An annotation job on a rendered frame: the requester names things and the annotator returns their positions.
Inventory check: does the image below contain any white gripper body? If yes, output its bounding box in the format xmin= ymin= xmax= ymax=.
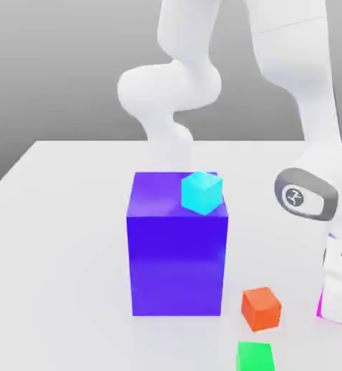
xmin=322 ymin=235 xmax=342 ymax=280

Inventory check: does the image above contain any small magenta cube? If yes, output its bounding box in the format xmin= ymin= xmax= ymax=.
xmin=316 ymin=285 xmax=342 ymax=325

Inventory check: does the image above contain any small orange cube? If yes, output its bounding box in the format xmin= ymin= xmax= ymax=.
xmin=241 ymin=286 xmax=283 ymax=333

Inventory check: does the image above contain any small green cube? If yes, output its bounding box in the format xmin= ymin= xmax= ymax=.
xmin=235 ymin=341 xmax=275 ymax=371

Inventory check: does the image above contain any small cyan cube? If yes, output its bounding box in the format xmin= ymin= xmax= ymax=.
xmin=180 ymin=171 xmax=224 ymax=216

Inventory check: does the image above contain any large blue box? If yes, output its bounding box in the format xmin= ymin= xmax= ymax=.
xmin=126 ymin=171 xmax=230 ymax=317

